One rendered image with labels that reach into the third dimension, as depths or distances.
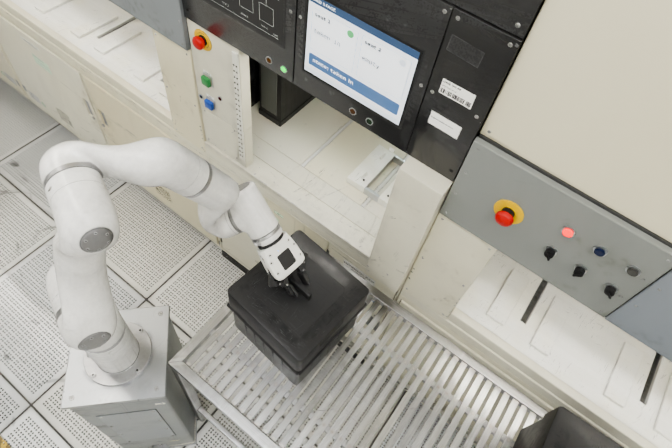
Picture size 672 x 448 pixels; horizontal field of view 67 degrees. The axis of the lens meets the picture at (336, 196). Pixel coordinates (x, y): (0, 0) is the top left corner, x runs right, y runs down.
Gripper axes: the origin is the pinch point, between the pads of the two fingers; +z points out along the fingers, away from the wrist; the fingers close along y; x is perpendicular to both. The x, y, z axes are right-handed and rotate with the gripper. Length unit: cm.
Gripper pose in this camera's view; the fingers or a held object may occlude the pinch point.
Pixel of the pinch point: (297, 284)
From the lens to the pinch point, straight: 141.8
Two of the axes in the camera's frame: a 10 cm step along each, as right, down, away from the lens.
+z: 4.5, 8.3, 3.4
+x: -6.0, -0.1, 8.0
